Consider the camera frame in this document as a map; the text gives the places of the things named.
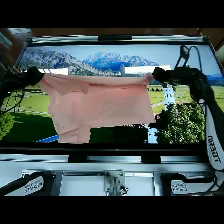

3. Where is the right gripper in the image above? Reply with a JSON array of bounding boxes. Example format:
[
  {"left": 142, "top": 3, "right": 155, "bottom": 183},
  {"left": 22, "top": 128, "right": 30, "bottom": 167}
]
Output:
[{"left": 151, "top": 66, "right": 176, "bottom": 85}]

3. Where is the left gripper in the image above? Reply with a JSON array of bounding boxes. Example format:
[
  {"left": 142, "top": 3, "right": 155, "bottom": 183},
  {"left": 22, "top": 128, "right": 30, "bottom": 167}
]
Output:
[{"left": 25, "top": 66, "right": 45, "bottom": 86}]

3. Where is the pink T-shirt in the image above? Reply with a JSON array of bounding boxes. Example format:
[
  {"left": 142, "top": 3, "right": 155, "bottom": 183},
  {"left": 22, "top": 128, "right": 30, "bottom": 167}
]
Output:
[{"left": 38, "top": 73, "right": 156, "bottom": 145}]

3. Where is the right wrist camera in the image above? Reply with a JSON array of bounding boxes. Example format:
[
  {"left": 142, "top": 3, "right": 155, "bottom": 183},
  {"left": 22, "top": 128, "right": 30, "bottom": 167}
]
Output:
[{"left": 178, "top": 44, "right": 192, "bottom": 70}]

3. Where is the black cable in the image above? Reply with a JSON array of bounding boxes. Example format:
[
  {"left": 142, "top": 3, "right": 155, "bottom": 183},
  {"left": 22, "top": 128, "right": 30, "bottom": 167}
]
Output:
[{"left": 186, "top": 44, "right": 204, "bottom": 73}]

